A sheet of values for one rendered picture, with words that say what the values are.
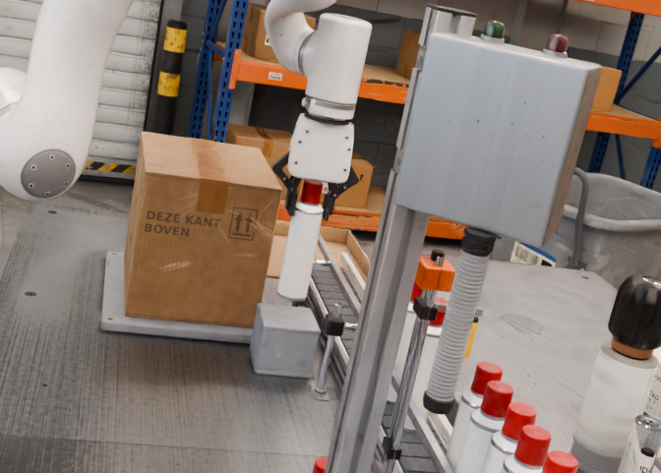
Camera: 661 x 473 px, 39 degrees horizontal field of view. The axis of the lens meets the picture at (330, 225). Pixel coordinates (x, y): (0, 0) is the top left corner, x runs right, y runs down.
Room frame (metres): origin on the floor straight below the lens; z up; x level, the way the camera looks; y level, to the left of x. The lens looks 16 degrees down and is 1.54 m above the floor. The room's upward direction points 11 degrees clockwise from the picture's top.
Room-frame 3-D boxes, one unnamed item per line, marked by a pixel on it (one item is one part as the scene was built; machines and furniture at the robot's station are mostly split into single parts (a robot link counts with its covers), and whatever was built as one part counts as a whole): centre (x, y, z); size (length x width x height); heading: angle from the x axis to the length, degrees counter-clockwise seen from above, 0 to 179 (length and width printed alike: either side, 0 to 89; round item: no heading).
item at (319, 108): (1.52, 0.04, 1.29); 0.09 x 0.08 x 0.03; 105
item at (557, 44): (1.03, -0.20, 1.49); 0.03 x 0.03 x 0.02
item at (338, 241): (2.11, 0.04, 0.85); 0.30 x 0.26 x 0.04; 15
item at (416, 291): (1.38, -0.15, 0.98); 0.05 x 0.05 x 0.20
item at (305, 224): (1.52, 0.04, 1.06); 0.05 x 0.05 x 0.20
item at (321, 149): (1.52, 0.04, 1.23); 0.10 x 0.07 x 0.11; 105
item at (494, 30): (1.06, -0.13, 1.49); 0.03 x 0.03 x 0.02
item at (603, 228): (3.74, -1.04, 0.48); 0.89 x 0.63 x 0.96; 131
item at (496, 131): (1.02, -0.16, 1.38); 0.17 x 0.10 x 0.19; 70
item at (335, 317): (1.45, -0.06, 0.91); 0.07 x 0.03 x 0.16; 105
